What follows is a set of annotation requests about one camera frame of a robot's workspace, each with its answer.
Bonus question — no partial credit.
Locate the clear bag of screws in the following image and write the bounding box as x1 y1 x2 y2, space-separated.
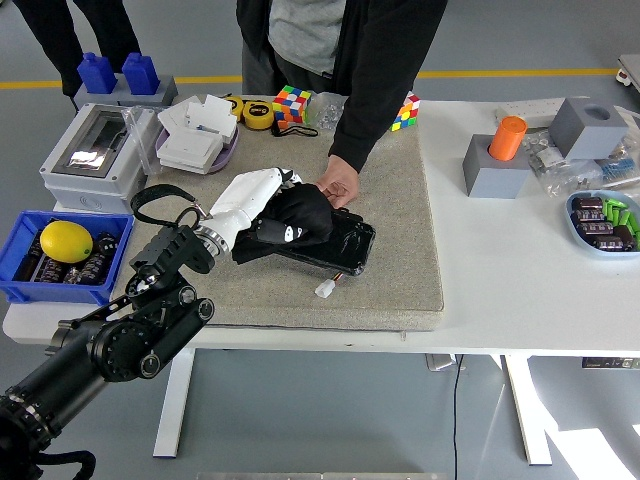
304 92 349 132

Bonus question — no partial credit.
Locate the white plate with blue mark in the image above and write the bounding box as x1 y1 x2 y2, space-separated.
187 94 239 137

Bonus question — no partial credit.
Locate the grey two-slot base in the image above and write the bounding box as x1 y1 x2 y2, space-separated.
73 73 180 107

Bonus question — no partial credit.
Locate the white plain plate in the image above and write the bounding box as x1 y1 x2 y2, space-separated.
158 102 194 132

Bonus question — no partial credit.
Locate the grey under-table bracket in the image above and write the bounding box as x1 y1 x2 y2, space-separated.
424 353 466 372

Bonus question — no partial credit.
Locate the orange cylinder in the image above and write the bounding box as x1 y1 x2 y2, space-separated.
488 115 529 162

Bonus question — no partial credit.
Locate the blue plastic bin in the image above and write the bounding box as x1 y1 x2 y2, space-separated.
0 209 136 306

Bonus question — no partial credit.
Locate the colourful puzzle cube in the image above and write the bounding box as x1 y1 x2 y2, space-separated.
272 83 312 129
389 91 421 134

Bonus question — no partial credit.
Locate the light blue tray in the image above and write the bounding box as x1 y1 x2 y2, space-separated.
564 188 640 260

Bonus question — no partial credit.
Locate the black strap loop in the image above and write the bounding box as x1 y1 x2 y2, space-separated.
271 122 320 139

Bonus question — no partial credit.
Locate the bag of blue resistors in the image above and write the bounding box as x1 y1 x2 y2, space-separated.
597 144 640 189

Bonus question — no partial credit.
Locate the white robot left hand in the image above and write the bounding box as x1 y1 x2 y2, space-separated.
207 167 307 247

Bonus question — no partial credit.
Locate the white table leg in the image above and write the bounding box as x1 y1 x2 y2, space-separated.
152 348 196 459
502 354 554 466

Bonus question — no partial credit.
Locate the person in dark trousers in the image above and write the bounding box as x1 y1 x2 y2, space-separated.
12 0 142 114

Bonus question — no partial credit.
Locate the black glossy panel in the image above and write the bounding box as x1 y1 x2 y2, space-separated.
272 207 377 277

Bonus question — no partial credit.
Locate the black floor cable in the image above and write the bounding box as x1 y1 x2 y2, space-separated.
451 354 461 480

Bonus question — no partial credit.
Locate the grey-brown mat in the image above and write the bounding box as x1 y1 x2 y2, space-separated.
110 97 446 332

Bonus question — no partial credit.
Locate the yellow tape measure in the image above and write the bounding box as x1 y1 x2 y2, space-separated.
219 94 246 121
243 98 275 131

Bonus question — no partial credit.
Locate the grey block with round hole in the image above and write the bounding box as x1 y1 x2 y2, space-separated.
548 97 630 161

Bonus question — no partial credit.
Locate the white connector with wires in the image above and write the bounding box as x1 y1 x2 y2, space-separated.
314 272 346 300

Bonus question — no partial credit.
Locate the grey electrical enclosure box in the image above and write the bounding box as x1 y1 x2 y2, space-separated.
39 102 166 214

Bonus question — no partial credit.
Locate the clear empty plastic bag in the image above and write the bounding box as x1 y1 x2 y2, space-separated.
121 104 169 176

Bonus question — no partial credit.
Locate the black rag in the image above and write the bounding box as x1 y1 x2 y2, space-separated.
230 182 335 266

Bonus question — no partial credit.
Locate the purple tray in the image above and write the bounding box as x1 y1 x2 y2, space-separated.
155 122 241 175

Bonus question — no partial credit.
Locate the clear bag of metal parts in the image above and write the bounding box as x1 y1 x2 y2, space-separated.
522 127 604 199

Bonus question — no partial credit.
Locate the blue bottle-shaped block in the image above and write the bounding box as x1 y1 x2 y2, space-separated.
121 51 161 96
77 51 119 95

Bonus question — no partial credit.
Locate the yellow lemon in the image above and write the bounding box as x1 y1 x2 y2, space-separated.
39 220 95 264

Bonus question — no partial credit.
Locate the grey block holding cylinder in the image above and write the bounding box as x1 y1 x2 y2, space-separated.
462 133 535 200

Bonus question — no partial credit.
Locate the person's left hand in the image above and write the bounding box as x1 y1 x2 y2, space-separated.
314 154 361 210

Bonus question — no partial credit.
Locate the black table control box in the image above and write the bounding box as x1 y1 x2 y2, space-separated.
581 357 640 371

